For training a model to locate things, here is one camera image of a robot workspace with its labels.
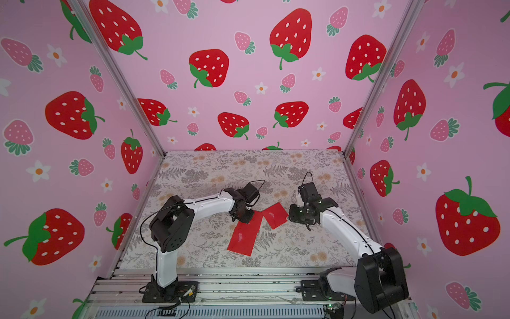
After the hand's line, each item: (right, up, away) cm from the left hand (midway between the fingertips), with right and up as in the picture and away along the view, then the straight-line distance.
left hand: (248, 218), depth 94 cm
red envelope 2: (+13, +1, +1) cm, 13 cm away
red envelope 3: (-1, -11, -10) cm, 15 cm away
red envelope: (-1, -6, -6) cm, 8 cm away
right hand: (+21, +4, -9) cm, 23 cm away
